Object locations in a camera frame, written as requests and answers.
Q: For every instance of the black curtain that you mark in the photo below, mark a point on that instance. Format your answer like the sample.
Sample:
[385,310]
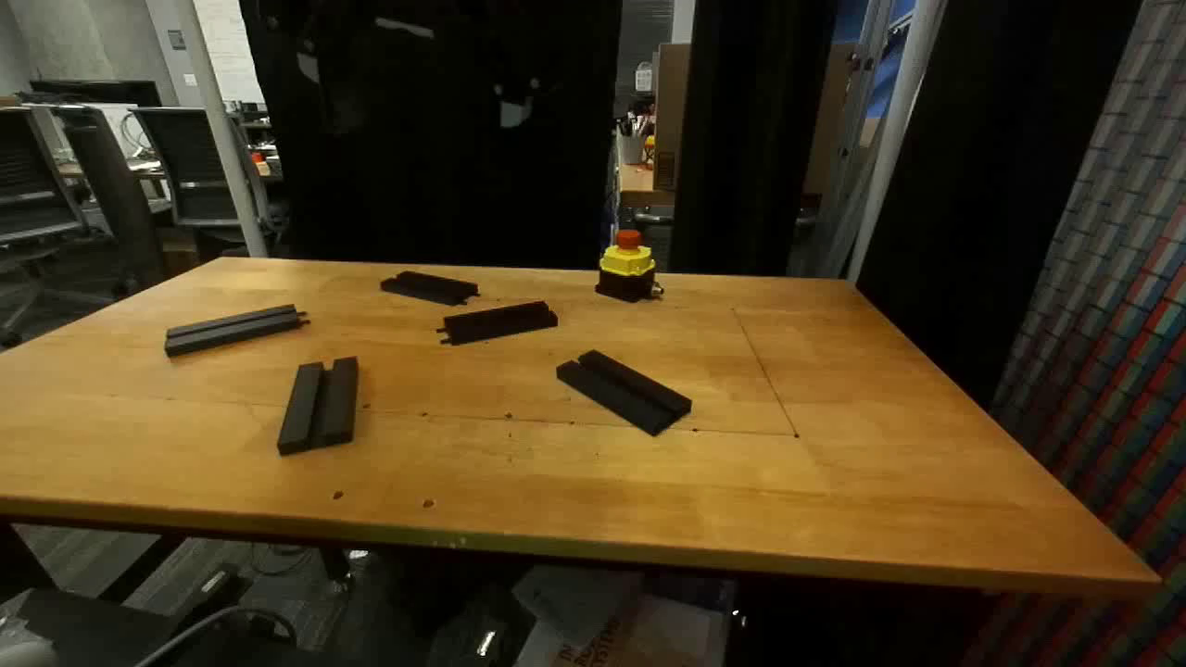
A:
[442,132]

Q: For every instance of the grey metal shelf rack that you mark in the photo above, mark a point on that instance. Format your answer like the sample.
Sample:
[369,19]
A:
[154,174]

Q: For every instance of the white diagonal frame post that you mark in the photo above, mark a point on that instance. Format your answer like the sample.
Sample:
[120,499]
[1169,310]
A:
[891,137]

